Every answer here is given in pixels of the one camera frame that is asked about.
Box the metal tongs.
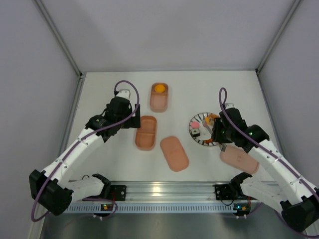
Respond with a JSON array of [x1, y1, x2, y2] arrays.
[[202, 119, 227, 152]]

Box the black white sushi roll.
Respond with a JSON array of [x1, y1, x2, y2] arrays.
[[190, 128, 200, 137]]

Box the pink toy sweet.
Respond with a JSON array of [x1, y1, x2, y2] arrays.
[[190, 121, 200, 128]]

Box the orange round toy food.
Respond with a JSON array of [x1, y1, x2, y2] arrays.
[[154, 84, 166, 93]]

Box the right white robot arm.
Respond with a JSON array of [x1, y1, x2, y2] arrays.
[[204, 105, 319, 233]]

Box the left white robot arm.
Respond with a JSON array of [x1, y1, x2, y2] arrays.
[[29, 89, 141, 216]]

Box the near pink lunch box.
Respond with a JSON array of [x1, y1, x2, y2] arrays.
[[135, 116, 157, 151]]

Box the pink lunch box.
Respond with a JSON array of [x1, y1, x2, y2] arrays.
[[135, 116, 157, 151], [150, 83, 169, 113]]

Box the right pink box lid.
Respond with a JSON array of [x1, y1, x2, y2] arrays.
[[220, 145, 259, 174]]

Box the pink box lid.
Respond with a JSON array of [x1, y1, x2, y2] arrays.
[[160, 136, 189, 172], [220, 145, 259, 174]]

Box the far pink lunch box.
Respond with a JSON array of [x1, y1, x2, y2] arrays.
[[150, 83, 169, 113]]

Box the centre pink box lid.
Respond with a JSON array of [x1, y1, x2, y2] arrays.
[[160, 136, 189, 172]]

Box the striped round plate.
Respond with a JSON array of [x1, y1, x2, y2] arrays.
[[188, 112, 215, 147]]

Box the orange toy fried shrimp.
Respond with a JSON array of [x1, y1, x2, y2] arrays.
[[208, 114, 220, 120]]

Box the yellow toy chicken drumstick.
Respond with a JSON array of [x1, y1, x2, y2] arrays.
[[205, 117, 214, 125]]

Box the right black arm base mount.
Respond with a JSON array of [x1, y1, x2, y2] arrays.
[[214, 183, 237, 201]]

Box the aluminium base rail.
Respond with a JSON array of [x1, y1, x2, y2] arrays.
[[69, 181, 275, 203]]

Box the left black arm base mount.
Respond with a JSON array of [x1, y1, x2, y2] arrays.
[[83, 185, 127, 202]]

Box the grey slotted cable duct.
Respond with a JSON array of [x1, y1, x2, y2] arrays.
[[65, 202, 236, 214]]

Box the left aluminium frame post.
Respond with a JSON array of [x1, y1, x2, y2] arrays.
[[32, 0, 83, 79]]

